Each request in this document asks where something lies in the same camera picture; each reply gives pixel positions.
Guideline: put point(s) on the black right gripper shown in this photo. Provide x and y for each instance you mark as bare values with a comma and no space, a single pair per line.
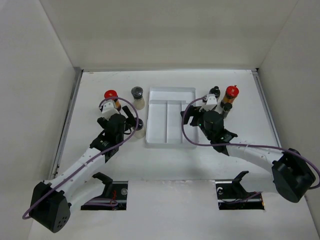
190,111

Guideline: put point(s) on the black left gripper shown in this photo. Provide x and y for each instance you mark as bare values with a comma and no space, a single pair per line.
130,119

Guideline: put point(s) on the black knob pepper grinder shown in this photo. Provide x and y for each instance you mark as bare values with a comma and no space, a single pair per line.
216,92

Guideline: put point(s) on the black knob salt grinder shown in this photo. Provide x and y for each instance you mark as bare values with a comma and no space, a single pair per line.
140,132

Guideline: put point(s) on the red cap sauce jar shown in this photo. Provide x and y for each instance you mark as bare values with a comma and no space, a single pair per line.
112,94

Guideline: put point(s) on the red cap sauce bottle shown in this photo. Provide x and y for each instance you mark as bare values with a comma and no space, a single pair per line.
230,95

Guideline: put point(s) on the clear lid salt grinder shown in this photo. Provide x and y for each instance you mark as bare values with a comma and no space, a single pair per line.
138,99

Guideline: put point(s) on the small black cap spice bottle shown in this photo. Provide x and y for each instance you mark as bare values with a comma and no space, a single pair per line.
226,109

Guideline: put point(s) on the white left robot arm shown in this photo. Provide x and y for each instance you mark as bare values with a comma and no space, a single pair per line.
54,200

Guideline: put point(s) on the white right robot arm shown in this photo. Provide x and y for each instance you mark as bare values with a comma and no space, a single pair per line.
289,174

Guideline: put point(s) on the white divided organizer tray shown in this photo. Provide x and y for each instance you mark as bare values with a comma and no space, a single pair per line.
163,126

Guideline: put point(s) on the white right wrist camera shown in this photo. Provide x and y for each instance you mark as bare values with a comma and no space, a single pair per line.
210,103

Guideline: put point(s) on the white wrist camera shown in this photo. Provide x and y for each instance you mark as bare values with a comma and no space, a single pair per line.
210,103
108,109

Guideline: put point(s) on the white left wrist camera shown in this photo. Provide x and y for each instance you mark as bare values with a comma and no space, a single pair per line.
108,109

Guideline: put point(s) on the left metal table rail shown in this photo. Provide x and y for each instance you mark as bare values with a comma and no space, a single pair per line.
66,124

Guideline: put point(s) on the metal table rail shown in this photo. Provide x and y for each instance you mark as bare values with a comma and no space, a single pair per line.
266,108
66,124

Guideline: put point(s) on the right metal table rail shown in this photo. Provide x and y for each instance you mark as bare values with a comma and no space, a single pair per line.
266,108

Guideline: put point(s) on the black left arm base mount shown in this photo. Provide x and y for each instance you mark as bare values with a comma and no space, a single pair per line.
111,190

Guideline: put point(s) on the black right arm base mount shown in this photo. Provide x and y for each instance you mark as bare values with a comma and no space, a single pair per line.
231,191

